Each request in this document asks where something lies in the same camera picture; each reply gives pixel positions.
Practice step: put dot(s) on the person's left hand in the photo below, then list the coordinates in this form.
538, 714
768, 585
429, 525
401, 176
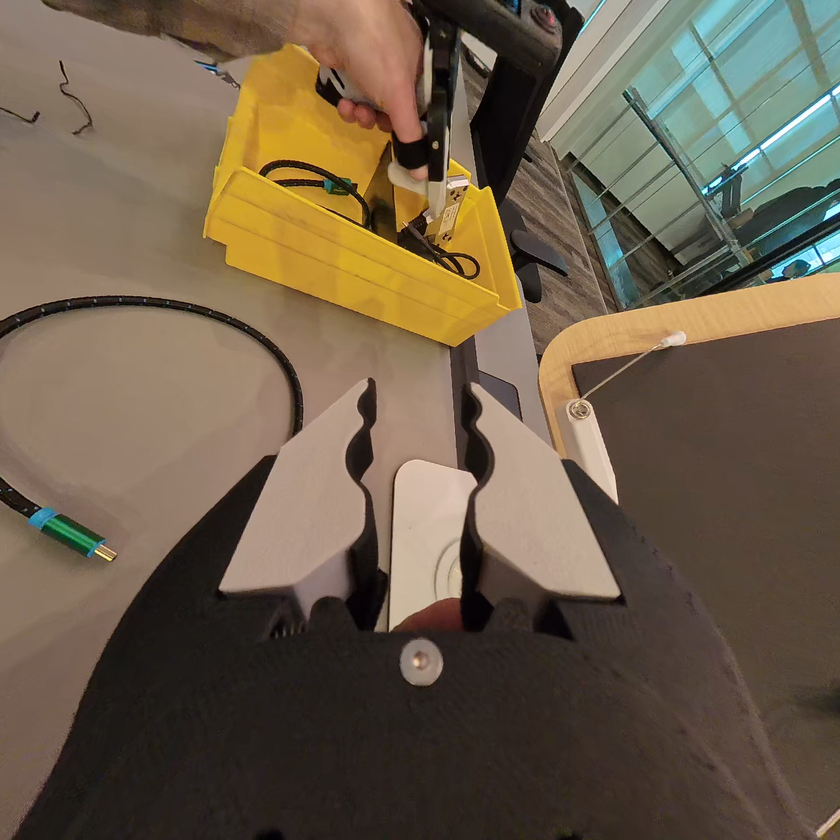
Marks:
368, 59

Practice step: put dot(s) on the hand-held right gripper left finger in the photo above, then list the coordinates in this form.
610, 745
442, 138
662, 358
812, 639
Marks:
295, 525

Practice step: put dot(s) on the person's left forearm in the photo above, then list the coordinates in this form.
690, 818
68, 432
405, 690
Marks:
197, 20

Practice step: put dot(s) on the white stand base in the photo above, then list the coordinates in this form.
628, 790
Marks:
427, 525

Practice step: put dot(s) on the yellow plastic bin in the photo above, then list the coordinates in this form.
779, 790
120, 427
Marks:
341, 269

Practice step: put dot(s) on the black board with wooden edge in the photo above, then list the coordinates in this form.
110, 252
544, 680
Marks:
735, 499

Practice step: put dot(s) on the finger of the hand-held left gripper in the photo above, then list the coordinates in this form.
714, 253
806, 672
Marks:
442, 145

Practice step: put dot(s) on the black office chair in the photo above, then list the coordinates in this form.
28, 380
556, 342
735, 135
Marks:
512, 118

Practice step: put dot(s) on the white board holder bar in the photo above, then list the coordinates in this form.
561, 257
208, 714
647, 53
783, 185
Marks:
591, 453

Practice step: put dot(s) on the silver flat device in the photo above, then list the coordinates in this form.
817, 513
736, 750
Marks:
449, 210

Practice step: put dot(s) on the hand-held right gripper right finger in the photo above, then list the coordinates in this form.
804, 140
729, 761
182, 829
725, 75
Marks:
545, 525

